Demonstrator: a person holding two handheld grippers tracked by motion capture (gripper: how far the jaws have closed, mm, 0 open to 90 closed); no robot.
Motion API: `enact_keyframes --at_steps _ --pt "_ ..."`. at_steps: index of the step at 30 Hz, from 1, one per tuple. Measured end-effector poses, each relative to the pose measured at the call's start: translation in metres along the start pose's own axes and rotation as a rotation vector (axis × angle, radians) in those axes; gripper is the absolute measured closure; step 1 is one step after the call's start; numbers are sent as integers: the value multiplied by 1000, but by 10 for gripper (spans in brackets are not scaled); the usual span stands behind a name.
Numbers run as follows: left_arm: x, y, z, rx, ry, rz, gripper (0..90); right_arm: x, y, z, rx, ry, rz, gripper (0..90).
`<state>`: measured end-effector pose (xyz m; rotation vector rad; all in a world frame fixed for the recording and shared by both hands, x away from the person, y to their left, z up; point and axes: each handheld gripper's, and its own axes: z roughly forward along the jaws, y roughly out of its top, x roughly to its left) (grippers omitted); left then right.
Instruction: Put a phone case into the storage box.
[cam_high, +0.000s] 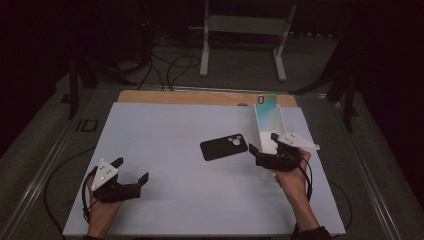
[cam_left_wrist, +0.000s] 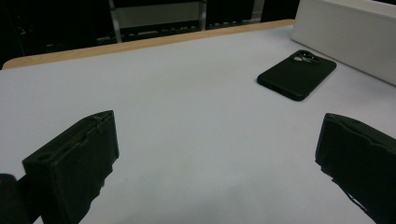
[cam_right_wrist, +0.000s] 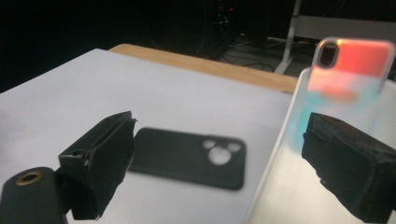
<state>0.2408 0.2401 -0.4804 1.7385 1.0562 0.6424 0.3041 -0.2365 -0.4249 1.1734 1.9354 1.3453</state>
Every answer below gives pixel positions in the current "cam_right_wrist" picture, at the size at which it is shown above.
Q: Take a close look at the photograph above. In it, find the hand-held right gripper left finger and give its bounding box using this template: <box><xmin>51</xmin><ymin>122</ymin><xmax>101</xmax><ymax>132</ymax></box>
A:
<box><xmin>55</xmin><ymin>110</ymin><xmax>137</xmax><ymax>221</ymax></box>

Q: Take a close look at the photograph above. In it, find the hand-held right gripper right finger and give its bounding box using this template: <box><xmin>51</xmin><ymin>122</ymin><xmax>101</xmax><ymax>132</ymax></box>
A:
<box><xmin>301</xmin><ymin>111</ymin><xmax>396</xmax><ymax>224</ymax></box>

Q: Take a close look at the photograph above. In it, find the white plastic bin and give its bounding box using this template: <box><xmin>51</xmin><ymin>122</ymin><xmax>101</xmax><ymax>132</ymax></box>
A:
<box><xmin>242</xmin><ymin>66</ymin><xmax>396</xmax><ymax>224</ymax></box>

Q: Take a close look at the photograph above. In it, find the black phone case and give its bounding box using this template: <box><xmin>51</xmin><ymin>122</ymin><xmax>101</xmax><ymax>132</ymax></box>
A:
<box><xmin>128</xmin><ymin>126</ymin><xmax>248</xmax><ymax>191</ymax></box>

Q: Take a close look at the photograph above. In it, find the white metal stand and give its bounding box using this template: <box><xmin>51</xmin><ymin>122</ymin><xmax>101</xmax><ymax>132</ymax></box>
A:
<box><xmin>274</xmin><ymin>0</ymin><xmax>396</xmax><ymax>75</ymax></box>

